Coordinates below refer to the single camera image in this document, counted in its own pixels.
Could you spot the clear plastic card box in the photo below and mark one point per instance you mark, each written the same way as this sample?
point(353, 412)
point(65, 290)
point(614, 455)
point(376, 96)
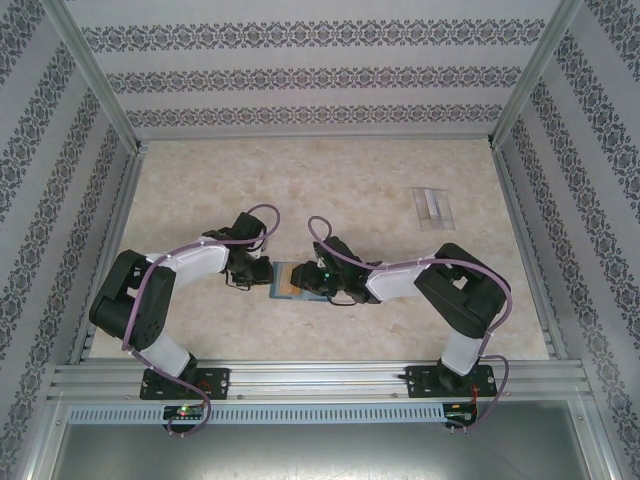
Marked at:
point(440, 220)

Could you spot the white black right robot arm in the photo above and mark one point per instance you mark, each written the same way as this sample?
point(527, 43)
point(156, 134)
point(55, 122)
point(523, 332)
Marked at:
point(395, 280)

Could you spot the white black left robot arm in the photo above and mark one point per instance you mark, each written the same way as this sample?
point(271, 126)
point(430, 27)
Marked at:
point(200, 260)

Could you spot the left circuit board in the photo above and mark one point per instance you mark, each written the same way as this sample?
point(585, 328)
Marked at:
point(182, 412)

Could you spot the circuit board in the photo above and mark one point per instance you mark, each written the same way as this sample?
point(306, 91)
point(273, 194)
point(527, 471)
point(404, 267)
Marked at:
point(457, 416)
point(182, 412)

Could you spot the grey metal sheet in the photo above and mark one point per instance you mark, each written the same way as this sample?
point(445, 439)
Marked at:
point(320, 450)

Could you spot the right circuit board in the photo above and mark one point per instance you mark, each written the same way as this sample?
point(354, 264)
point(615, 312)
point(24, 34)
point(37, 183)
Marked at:
point(457, 416)

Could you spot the aluminium mounting rail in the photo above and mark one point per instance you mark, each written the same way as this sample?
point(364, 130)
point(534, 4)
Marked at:
point(320, 377)

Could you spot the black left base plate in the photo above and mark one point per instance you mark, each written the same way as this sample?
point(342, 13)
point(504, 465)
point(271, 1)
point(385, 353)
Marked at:
point(220, 380)

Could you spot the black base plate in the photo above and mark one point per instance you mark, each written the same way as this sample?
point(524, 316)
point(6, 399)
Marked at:
point(420, 380)
point(220, 380)

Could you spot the aluminium back rail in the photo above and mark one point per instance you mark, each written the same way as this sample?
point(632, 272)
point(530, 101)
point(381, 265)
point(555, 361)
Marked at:
point(320, 138)

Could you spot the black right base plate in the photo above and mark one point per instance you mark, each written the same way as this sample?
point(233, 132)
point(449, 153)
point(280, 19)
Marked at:
point(420, 380)

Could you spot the aluminium side rail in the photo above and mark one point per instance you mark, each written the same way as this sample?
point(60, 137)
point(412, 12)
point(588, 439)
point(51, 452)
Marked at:
point(126, 200)
point(512, 200)

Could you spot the aluminium frame post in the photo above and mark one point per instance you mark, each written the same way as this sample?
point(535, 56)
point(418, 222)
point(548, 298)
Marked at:
point(535, 75)
point(100, 85)

